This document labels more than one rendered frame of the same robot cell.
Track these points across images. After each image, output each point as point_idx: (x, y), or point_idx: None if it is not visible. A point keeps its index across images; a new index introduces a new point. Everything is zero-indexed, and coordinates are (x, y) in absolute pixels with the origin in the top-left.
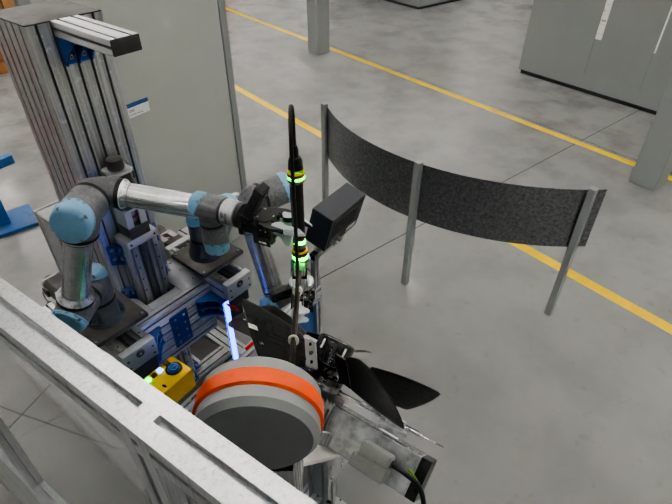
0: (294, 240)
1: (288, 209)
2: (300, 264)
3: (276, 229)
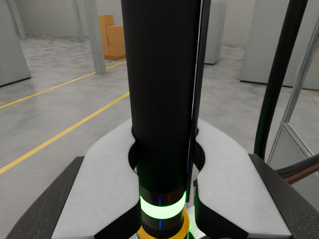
0: (282, 82)
1: (20, 219)
2: (193, 217)
3: (280, 177)
